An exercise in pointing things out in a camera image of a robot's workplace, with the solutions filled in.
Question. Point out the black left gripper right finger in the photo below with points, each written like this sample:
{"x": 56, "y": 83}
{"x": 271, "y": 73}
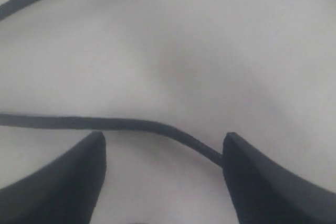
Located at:
{"x": 262, "y": 191}

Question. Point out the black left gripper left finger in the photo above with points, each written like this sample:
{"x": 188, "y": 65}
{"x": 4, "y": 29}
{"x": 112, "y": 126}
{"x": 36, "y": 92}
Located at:
{"x": 64, "y": 191}

